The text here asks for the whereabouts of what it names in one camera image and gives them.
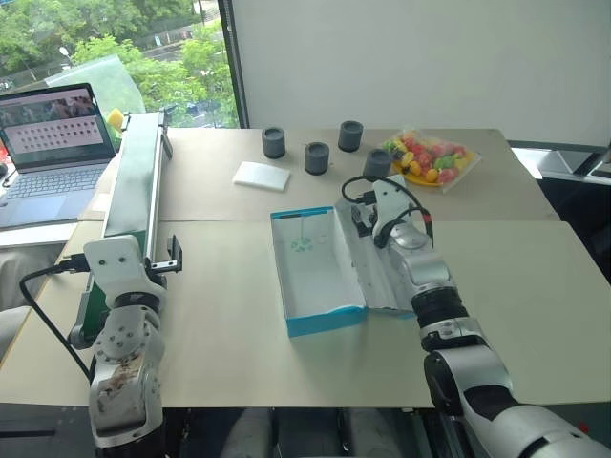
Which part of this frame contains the black window frame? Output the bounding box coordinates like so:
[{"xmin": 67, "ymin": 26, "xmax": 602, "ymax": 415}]
[{"xmin": 217, "ymin": 0, "xmax": 250, "ymax": 129}]

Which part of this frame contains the grey laptop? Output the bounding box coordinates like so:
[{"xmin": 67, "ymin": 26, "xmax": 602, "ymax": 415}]
[{"xmin": 0, "ymin": 83, "xmax": 118, "ymax": 230}]

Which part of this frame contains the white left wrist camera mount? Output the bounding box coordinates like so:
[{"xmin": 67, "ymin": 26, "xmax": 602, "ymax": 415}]
[{"xmin": 83, "ymin": 234, "xmax": 168, "ymax": 306}]

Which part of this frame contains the dark grey cylinder cup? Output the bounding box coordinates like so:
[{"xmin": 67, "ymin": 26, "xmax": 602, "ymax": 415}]
[
  {"xmin": 304, "ymin": 141, "xmax": 331, "ymax": 176},
  {"xmin": 337, "ymin": 120, "xmax": 364, "ymax": 153},
  {"xmin": 362, "ymin": 148, "xmax": 393, "ymax": 178},
  {"xmin": 261, "ymin": 126, "xmax": 287, "ymax": 160}
]

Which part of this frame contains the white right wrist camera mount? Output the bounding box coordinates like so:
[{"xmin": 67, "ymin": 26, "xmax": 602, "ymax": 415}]
[{"xmin": 370, "ymin": 174, "xmax": 421, "ymax": 242}]

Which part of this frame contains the blue white box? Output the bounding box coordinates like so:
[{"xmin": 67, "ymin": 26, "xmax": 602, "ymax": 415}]
[{"xmin": 269, "ymin": 198, "xmax": 416, "ymax": 339}]

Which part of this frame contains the translucent green plastic sheet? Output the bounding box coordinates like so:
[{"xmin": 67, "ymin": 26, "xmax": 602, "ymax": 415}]
[{"xmin": 45, "ymin": 52, "xmax": 144, "ymax": 115}]

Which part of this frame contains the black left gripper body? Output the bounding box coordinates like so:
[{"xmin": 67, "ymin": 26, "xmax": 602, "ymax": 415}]
[{"xmin": 144, "ymin": 260, "xmax": 168, "ymax": 291}]

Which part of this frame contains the clear bag of toy fruit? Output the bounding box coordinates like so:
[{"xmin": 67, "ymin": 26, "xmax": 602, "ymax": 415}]
[{"xmin": 379, "ymin": 126, "xmax": 481, "ymax": 193}]

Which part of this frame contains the yellow plate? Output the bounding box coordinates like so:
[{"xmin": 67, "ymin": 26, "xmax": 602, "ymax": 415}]
[{"xmin": 390, "ymin": 159, "xmax": 474, "ymax": 186}]

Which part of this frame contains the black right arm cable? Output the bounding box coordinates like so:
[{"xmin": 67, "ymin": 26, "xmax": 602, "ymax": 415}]
[{"xmin": 341, "ymin": 175, "xmax": 434, "ymax": 249}]

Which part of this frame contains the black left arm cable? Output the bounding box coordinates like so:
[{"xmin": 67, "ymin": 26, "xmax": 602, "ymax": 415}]
[{"xmin": 18, "ymin": 256, "xmax": 95, "ymax": 383}]

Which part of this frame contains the white foam pad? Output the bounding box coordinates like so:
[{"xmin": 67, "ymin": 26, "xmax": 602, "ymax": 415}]
[{"xmin": 232, "ymin": 160, "xmax": 291, "ymax": 192}]

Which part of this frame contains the green conveyor belt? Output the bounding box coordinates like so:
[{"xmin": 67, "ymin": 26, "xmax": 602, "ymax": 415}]
[{"xmin": 69, "ymin": 112, "xmax": 185, "ymax": 349}]

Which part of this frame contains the white side table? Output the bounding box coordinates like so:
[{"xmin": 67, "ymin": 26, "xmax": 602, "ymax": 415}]
[{"xmin": 0, "ymin": 221, "xmax": 80, "ymax": 249}]

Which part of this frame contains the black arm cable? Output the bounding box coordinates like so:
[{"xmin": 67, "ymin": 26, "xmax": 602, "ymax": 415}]
[
  {"xmin": 18, "ymin": 256, "xmax": 95, "ymax": 383},
  {"xmin": 341, "ymin": 175, "xmax": 434, "ymax": 249}
]

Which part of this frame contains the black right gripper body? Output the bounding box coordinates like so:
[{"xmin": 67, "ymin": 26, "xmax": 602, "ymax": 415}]
[{"xmin": 351, "ymin": 199, "xmax": 382, "ymax": 239}]

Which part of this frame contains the grey metal stand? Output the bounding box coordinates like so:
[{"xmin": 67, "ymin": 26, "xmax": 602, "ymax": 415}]
[{"xmin": 510, "ymin": 137, "xmax": 611, "ymax": 183}]

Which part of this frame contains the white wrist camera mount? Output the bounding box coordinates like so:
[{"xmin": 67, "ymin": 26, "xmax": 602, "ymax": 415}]
[
  {"xmin": 370, "ymin": 174, "xmax": 421, "ymax": 242},
  {"xmin": 83, "ymin": 234, "xmax": 168, "ymax": 306}
]

